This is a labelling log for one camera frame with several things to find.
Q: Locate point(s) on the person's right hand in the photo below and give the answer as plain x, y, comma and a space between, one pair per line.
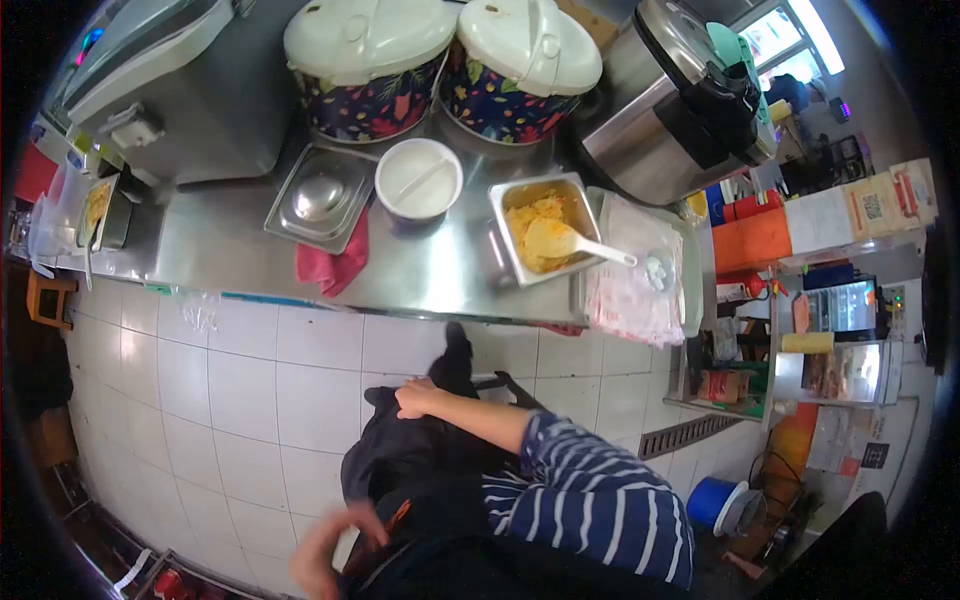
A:
418, 399

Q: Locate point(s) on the person's left hand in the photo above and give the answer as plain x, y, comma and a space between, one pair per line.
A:
319, 555

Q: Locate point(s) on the person's left fingers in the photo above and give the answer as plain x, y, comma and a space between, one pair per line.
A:
367, 521

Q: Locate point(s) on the person's right fingers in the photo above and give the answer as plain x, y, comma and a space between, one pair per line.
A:
409, 391

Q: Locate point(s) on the person's legs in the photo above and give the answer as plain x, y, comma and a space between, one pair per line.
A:
409, 457

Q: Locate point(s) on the red cloth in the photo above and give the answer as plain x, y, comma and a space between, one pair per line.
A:
334, 266

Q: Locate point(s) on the yellow fried rice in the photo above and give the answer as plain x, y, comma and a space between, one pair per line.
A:
525, 217

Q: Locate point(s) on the white rice paddle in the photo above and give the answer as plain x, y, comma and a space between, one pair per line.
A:
555, 238

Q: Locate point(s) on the white round bucket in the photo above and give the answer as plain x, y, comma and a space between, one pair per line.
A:
418, 180

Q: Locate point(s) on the person's body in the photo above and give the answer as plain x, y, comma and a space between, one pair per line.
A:
585, 540

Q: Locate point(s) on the clear plastic bag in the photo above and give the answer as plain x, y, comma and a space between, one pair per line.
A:
196, 309

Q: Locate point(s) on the stack of pink printed bags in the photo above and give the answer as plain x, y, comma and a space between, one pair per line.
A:
626, 307

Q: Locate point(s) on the small bag of white balls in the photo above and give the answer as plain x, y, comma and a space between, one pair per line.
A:
660, 274

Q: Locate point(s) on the floor drain grate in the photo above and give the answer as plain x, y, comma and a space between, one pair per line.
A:
686, 436

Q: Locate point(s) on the cardboard box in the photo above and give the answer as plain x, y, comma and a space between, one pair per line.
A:
724, 386

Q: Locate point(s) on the blue bucket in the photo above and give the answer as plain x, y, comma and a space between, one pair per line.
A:
709, 501

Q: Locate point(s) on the grey steel appliance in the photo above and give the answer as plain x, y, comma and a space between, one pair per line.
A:
202, 112

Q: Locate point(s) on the floral pot with white lid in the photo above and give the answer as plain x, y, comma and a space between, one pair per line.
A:
525, 52
367, 45

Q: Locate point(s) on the red fire extinguisher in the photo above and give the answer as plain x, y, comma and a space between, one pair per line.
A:
742, 286

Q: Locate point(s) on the small steel food pan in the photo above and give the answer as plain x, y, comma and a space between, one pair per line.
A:
101, 214

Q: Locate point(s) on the large stainless steel rice cooker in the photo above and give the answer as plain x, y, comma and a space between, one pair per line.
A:
652, 127

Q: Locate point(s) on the wooden stool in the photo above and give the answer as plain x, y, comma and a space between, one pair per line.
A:
49, 296

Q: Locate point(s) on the orange box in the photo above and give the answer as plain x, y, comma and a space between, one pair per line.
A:
750, 241

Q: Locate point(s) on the yellow roll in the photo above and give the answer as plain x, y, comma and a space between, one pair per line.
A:
807, 343

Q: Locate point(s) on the glass display cabinet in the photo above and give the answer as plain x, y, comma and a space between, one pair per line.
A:
840, 360

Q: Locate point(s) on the window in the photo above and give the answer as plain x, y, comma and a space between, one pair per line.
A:
795, 34

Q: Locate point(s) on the black stool frame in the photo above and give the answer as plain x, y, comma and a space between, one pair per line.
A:
517, 390

